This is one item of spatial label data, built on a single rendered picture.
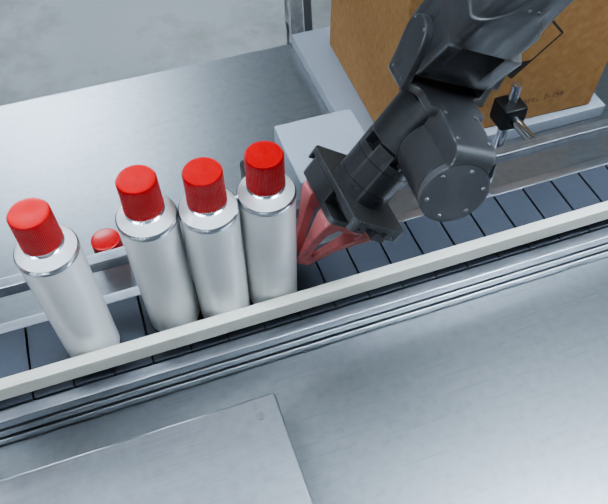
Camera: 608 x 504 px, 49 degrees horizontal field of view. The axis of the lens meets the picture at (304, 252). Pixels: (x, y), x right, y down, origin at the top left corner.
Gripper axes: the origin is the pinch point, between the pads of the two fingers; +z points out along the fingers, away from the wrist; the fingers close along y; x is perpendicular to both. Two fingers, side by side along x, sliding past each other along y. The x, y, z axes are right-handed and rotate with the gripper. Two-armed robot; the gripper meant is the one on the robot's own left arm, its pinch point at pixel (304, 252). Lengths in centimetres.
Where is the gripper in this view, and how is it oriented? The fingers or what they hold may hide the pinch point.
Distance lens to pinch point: 67.2
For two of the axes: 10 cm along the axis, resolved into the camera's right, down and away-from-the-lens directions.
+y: 3.5, 7.4, -5.7
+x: 7.5, 1.5, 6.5
